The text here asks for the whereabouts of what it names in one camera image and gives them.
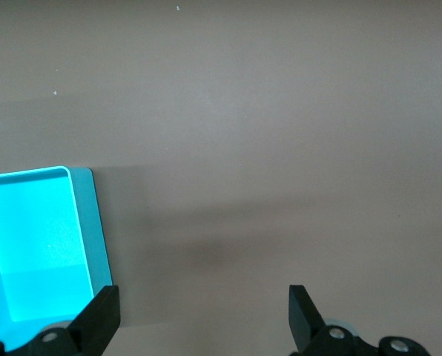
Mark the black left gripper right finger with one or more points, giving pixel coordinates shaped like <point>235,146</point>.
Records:
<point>302,319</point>

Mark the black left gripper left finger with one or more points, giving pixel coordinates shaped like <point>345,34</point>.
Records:
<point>95,319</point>

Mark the teal plastic bin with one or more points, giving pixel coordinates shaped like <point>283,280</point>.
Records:
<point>39,230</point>

